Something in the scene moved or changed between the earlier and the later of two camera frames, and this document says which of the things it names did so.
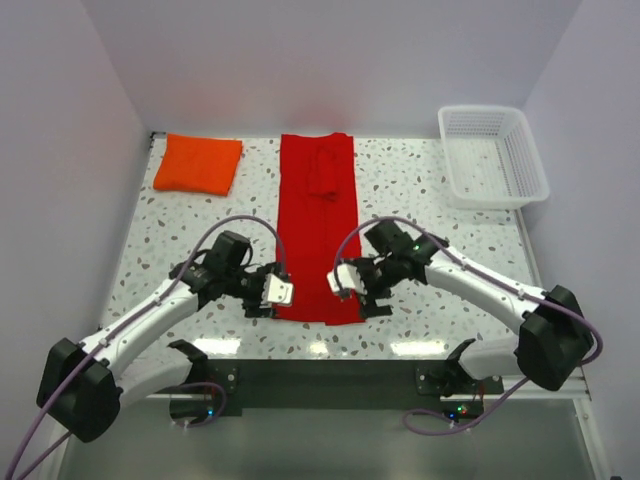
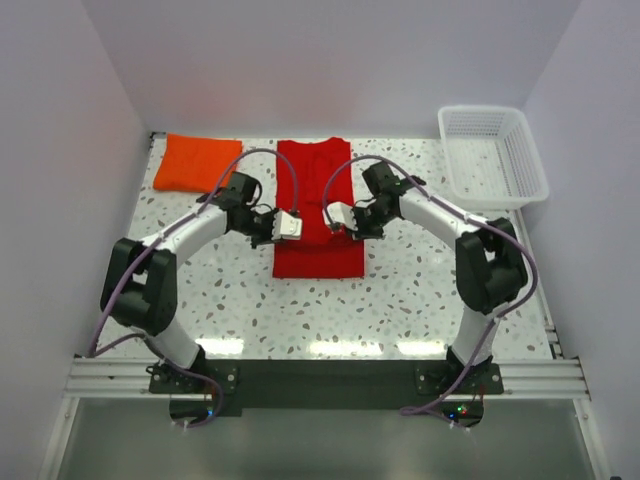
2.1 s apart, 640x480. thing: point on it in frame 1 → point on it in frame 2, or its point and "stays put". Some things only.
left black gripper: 252,307 → 268,237
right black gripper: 370,307 → 362,233
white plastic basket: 491,158 stays put
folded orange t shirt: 199,165 stays put
